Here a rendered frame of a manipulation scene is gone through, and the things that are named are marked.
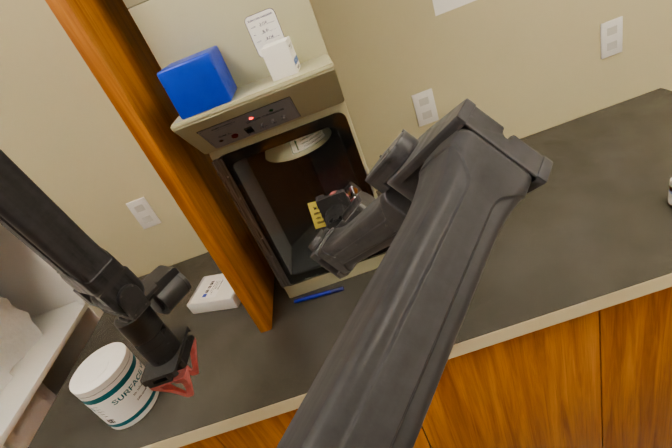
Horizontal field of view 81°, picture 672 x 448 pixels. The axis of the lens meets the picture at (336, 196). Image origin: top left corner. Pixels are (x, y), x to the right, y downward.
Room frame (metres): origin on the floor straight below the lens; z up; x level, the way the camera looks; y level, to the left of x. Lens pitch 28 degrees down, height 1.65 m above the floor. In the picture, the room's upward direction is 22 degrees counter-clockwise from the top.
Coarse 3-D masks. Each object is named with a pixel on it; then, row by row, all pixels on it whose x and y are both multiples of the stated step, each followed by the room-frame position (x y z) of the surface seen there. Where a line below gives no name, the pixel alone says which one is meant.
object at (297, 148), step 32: (320, 128) 0.83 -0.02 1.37; (224, 160) 0.85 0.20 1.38; (256, 160) 0.84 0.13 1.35; (288, 160) 0.83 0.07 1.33; (320, 160) 0.83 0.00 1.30; (352, 160) 0.82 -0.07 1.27; (256, 192) 0.84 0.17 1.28; (288, 192) 0.84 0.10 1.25; (320, 192) 0.83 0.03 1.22; (288, 224) 0.84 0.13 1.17; (288, 256) 0.84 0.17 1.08
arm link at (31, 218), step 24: (0, 168) 0.49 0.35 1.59; (0, 192) 0.48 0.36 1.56; (24, 192) 0.50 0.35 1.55; (0, 216) 0.48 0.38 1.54; (24, 216) 0.49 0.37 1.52; (48, 216) 0.51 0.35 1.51; (24, 240) 0.49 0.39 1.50; (48, 240) 0.49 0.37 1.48; (72, 240) 0.51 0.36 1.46; (72, 264) 0.50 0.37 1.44; (96, 264) 0.52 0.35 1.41; (120, 264) 0.54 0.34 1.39; (96, 288) 0.50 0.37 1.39; (120, 288) 0.52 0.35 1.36; (120, 312) 0.51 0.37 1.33
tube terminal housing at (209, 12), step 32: (160, 0) 0.86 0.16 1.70; (192, 0) 0.85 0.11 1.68; (224, 0) 0.85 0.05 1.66; (256, 0) 0.84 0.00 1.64; (288, 0) 0.84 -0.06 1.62; (160, 32) 0.86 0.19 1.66; (192, 32) 0.85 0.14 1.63; (224, 32) 0.85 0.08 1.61; (288, 32) 0.84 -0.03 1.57; (320, 32) 0.84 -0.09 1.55; (160, 64) 0.86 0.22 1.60; (256, 64) 0.85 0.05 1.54; (288, 128) 0.85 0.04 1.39; (352, 128) 0.83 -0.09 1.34; (288, 288) 0.86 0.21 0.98
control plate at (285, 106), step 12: (264, 108) 0.76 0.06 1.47; (276, 108) 0.77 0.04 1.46; (288, 108) 0.78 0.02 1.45; (228, 120) 0.76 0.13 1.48; (240, 120) 0.77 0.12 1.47; (252, 120) 0.78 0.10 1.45; (264, 120) 0.79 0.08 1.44; (276, 120) 0.80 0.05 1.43; (288, 120) 0.81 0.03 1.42; (204, 132) 0.77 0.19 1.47; (216, 132) 0.78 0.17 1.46; (228, 132) 0.79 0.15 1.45; (240, 132) 0.80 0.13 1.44; (252, 132) 0.81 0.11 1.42; (216, 144) 0.81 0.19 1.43
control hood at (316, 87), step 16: (304, 64) 0.81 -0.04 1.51; (320, 64) 0.75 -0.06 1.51; (272, 80) 0.78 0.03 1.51; (288, 80) 0.73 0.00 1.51; (304, 80) 0.73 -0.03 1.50; (320, 80) 0.74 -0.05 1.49; (336, 80) 0.75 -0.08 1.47; (240, 96) 0.75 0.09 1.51; (256, 96) 0.73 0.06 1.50; (272, 96) 0.74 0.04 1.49; (288, 96) 0.75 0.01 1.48; (304, 96) 0.76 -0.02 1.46; (320, 96) 0.77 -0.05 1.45; (336, 96) 0.79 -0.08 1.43; (208, 112) 0.74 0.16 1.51; (224, 112) 0.74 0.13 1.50; (240, 112) 0.75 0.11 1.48; (304, 112) 0.80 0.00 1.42; (176, 128) 0.75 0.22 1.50; (192, 128) 0.75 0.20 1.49; (272, 128) 0.82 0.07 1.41; (192, 144) 0.79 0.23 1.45; (208, 144) 0.81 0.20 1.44
